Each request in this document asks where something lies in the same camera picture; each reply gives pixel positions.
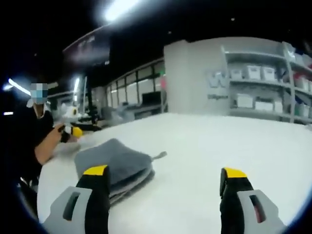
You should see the grey towel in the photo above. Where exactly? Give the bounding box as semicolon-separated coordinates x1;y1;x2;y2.
74;137;168;206

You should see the person's left hand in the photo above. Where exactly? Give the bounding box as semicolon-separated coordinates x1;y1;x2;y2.
51;123;65;141

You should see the ceiling-hung dark monitor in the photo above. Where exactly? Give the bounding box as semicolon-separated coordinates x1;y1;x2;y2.
62;31;111;64

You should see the dark office desk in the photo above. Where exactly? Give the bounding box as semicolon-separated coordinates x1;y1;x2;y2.
102;102;169;120

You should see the small black desk screen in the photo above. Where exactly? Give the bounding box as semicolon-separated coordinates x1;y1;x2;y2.
141;92;162;105

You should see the long ceiling light strip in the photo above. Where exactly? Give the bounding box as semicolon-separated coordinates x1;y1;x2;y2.
104;0;147;22

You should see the row of white storage boxes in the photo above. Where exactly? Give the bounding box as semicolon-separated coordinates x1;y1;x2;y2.
230;64;312;118

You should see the grey metal shelving rack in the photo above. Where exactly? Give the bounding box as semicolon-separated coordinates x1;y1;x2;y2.
220;40;312;125

